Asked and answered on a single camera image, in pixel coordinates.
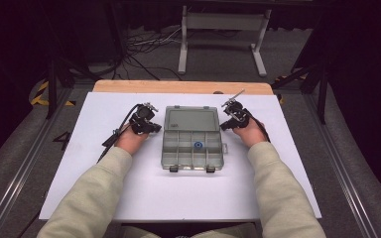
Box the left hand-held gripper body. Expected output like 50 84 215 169
128 102 159 135

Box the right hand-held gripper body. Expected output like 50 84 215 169
221 88 251 130

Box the clear plastic compartment box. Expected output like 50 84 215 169
160 104 229 174

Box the person's right hand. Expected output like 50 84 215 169
232 116 269 149

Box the person's left hand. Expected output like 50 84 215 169
115 123 151 156

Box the wooden table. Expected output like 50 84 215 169
92 79 275 96

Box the white board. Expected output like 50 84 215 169
39 91 322 223

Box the black metal stand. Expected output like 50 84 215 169
271 60 329 126
44 58 92 120

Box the white metal stand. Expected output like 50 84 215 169
178 4 273 78

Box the right hand-held gripper cable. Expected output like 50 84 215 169
244 108 272 144

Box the hand-held gripper cable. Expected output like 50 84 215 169
96 103 144 164
244 108 272 144

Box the left hand-held gripper cable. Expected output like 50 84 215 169
96 103 144 164

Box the bundle of black floor cables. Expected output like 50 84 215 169
112 26 184 82

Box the aluminium floor rail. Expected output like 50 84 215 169
302 93 376 238
0 88 74 238

